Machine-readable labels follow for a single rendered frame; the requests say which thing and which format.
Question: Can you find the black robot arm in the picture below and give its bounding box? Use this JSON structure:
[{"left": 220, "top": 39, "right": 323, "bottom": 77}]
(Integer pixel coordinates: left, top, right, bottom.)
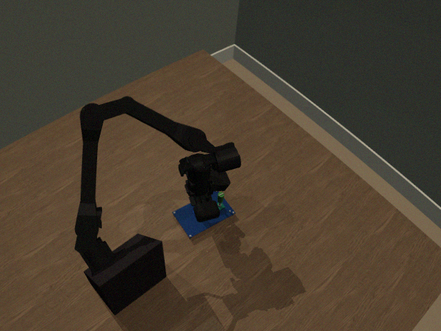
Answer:
[{"left": 74, "top": 96, "right": 241, "bottom": 275}]

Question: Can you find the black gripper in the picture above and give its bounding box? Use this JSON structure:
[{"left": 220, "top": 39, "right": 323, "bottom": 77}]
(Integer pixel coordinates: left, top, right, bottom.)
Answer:
[{"left": 178, "top": 164, "right": 220, "bottom": 222}]

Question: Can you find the blue circuit board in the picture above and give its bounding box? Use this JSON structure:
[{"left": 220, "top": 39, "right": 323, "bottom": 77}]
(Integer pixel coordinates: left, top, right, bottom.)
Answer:
[{"left": 173, "top": 191, "right": 236, "bottom": 239}]

